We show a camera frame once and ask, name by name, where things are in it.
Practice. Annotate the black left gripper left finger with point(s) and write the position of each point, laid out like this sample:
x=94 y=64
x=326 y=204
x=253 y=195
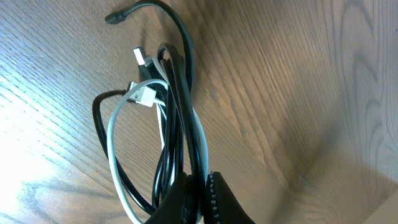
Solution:
x=172 y=209

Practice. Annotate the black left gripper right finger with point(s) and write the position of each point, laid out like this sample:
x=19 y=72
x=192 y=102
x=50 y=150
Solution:
x=221 y=206

